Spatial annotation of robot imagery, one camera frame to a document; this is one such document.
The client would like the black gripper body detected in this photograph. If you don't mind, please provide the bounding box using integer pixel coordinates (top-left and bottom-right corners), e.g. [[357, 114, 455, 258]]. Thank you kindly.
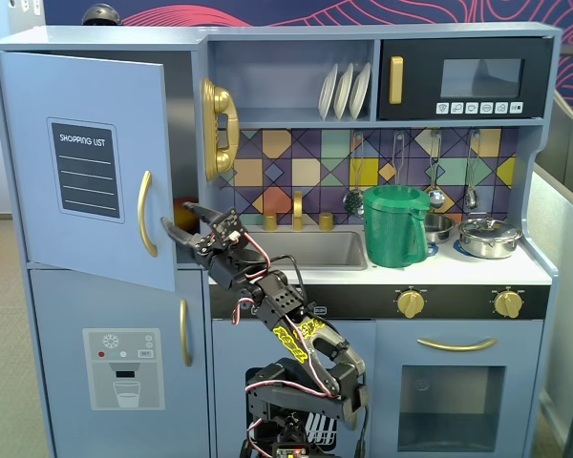
[[193, 226, 270, 292]]

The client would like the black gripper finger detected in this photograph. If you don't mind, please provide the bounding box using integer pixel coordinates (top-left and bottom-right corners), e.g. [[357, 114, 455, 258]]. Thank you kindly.
[[160, 217, 202, 255], [182, 201, 222, 229]]

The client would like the blue door with shopping list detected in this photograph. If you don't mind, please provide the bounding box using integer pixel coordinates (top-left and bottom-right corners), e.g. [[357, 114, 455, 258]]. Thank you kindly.
[[0, 50, 179, 293]]

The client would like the blue dishwasher door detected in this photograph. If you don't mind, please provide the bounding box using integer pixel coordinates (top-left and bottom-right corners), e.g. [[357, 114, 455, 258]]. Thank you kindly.
[[211, 318, 378, 458]]

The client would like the blue door with ice dispenser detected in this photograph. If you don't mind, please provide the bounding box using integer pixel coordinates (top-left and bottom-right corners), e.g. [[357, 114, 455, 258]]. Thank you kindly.
[[28, 264, 213, 458]]

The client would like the small open steel pot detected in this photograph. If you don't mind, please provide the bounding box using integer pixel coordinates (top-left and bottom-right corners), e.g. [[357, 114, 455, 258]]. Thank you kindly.
[[423, 213, 456, 246]]

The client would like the blue oven door with window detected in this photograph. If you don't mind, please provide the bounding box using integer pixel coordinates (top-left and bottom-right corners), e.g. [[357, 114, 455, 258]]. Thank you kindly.
[[374, 319, 546, 458]]

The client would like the black microwave door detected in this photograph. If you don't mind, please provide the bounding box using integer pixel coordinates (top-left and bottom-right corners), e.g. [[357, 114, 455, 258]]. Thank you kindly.
[[377, 37, 555, 121]]

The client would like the orange red toy food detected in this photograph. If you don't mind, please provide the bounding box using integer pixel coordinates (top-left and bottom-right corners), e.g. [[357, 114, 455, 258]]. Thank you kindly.
[[172, 197, 200, 234]]

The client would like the gold toy faucet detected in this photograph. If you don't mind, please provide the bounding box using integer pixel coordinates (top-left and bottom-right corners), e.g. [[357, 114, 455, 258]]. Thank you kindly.
[[291, 190, 305, 233]]

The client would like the grey toy sink basin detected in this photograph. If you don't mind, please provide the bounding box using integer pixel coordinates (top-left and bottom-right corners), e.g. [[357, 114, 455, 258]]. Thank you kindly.
[[238, 230, 370, 272]]

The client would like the gold toy telephone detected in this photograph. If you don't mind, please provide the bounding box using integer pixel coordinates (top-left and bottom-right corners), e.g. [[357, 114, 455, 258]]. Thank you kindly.
[[200, 77, 242, 182]]

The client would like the steel slotted spoon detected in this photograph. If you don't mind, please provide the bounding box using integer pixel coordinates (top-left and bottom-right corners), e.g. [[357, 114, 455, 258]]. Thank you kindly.
[[342, 133, 367, 219]]

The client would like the green plastic pitcher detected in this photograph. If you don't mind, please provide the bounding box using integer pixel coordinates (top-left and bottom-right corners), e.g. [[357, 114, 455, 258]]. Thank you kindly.
[[362, 184, 433, 269]]

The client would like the white toy plate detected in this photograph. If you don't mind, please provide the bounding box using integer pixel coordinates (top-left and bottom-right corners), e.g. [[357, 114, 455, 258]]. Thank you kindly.
[[332, 62, 355, 120], [349, 61, 372, 120], [317, 62, 340, 121]]

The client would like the gold stove knob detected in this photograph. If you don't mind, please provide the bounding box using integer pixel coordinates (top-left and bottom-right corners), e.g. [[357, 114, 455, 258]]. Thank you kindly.
[[492, 288, 524, 320], [395, 288, 427, 320]]

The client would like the blue toy play kitchen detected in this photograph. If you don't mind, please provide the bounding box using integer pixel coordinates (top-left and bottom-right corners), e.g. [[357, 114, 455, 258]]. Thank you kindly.
[[0, 21, 564, 458]]

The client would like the steel hanging spatula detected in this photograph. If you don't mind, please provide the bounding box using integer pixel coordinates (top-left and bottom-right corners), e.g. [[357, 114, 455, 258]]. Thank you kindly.
[[393, 132, 411, 188]]

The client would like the steel ladle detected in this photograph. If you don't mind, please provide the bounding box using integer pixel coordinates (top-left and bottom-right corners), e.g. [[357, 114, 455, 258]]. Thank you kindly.
[[425, 132, 447, 210]]

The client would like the steel hanging whisk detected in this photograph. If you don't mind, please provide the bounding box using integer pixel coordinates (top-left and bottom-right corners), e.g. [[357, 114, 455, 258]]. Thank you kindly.
[[463, 129, 483, 211]]

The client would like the steel pot with lid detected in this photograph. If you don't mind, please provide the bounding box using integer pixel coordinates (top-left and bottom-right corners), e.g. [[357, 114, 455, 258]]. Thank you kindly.
[[457, 212, 524, 260]]

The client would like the grey partition bin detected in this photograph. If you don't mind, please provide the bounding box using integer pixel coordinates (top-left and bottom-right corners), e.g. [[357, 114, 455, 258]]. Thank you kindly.
[[528, 88, 573, 458]]

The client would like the small camera circuit board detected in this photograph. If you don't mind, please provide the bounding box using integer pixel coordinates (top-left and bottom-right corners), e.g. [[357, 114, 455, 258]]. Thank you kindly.
[[209, 206, 244, 245]]

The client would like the red white servo cable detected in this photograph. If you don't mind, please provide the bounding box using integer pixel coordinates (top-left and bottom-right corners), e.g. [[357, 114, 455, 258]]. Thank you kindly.
[[230, 228, 345, 400]]

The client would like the long gold curved door handle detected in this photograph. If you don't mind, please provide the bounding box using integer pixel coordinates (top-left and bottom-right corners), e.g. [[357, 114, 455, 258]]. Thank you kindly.
[[137, 169, 160, 260]]

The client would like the short gold curved door handle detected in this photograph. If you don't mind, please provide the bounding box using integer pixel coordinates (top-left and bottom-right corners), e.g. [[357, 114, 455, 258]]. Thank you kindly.
[[179, 298, 194, 368]]

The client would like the gold microwave handle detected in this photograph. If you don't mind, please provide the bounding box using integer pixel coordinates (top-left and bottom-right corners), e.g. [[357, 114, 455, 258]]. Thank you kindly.
[[388, 55, 405, 105]]

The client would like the gold oven handle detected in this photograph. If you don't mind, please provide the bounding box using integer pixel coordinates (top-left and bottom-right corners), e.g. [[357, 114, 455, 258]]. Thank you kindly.
[[415, 336, 499, 354]]

